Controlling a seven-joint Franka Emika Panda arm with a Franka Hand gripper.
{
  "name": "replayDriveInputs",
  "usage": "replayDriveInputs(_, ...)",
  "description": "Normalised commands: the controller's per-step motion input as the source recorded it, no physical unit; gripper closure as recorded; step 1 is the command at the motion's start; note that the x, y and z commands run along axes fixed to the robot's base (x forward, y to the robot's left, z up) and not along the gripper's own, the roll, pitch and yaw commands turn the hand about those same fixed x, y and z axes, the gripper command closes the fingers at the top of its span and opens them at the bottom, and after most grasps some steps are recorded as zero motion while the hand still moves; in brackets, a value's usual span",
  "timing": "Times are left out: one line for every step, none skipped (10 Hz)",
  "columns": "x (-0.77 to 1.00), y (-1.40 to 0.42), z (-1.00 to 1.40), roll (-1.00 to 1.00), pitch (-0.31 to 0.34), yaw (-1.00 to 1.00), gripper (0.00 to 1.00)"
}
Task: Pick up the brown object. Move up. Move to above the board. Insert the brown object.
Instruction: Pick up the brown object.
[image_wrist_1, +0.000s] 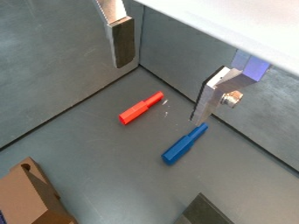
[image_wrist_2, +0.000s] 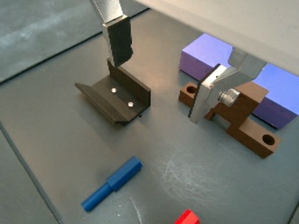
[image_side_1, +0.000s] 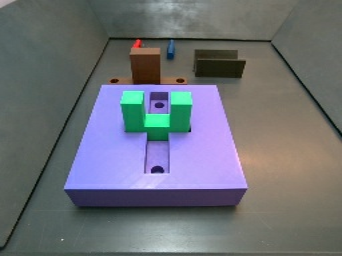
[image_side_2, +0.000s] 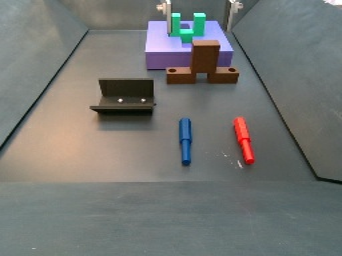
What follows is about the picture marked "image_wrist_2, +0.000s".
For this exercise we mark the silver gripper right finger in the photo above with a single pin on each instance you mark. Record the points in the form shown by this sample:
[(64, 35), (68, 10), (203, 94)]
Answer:
[(224, 78)]

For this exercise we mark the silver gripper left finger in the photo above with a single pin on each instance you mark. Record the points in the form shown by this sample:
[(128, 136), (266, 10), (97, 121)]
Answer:
[(116, 29)]

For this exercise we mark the brown T-shaped block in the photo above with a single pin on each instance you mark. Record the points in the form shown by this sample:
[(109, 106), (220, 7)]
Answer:
[(256, 138)]

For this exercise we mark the purple base board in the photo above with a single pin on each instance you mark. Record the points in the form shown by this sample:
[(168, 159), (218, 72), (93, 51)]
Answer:
[(279, 107)]

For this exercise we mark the blue peg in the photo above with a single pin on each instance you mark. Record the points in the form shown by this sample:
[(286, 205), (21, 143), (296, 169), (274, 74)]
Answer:
[(115, 182)]

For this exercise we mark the red peg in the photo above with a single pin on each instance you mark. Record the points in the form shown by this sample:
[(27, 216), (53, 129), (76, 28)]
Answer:
[(188, 218)]

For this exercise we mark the black angle bracket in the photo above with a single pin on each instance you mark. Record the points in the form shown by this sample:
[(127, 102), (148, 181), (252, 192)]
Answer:
[(120, 96)]

